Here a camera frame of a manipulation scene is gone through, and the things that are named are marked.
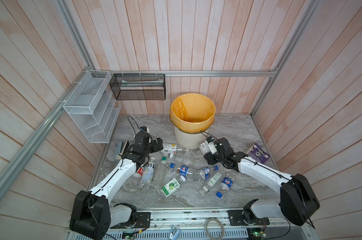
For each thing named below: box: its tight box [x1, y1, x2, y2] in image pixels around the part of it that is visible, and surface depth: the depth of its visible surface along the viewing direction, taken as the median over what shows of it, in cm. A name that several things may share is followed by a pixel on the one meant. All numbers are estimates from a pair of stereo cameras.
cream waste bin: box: [173, 124, 209, 150], surface depth 92 cm
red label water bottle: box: [123, 167, 144, 193], surface depth 86 cm
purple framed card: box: [248, 142, 271, 164], surface depth 97 cm
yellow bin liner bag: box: [169, 93, 216, 133], surface depth 94 cm
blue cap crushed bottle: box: [199, 165, 219, 180], surface depth 86 cm
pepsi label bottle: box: [216, 177, 234, 198], surface depth 82 cm
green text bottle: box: [199, 172, 222, 197], surface depth 83 cm
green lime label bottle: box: [160, 175, 186, 198], surface depth 83 cm
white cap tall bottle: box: [139, 156, 156, 192], surface depth 86 cm
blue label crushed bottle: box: [169, 163, 196, 177], surface depth 87 cm
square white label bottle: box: [199, 140, 211, 156], surface depth 87 cm
